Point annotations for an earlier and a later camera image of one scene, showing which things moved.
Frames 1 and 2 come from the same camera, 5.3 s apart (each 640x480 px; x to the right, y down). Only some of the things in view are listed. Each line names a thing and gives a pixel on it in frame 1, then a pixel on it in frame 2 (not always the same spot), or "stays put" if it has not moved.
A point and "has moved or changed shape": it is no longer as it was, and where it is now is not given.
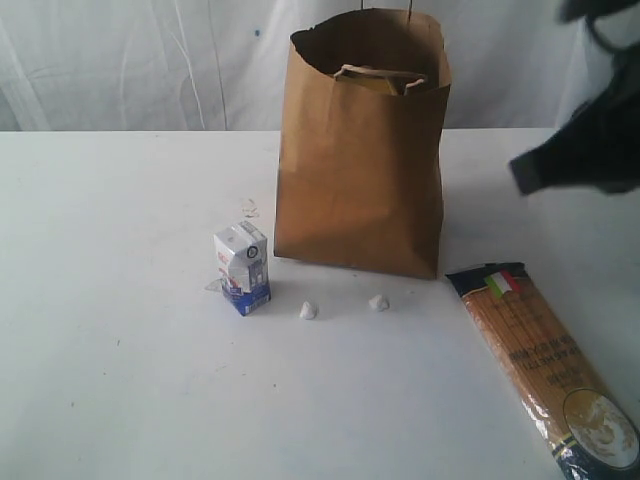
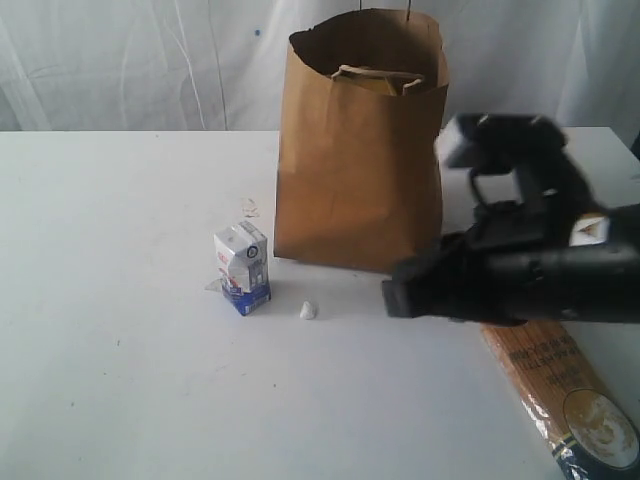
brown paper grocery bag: [358, 167] stays put
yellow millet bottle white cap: [377, 72] has moved or changed shape
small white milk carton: [241, 254] stays put
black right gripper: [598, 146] → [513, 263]
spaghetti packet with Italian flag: [588, 435] stays put
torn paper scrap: [249, 208] stays put
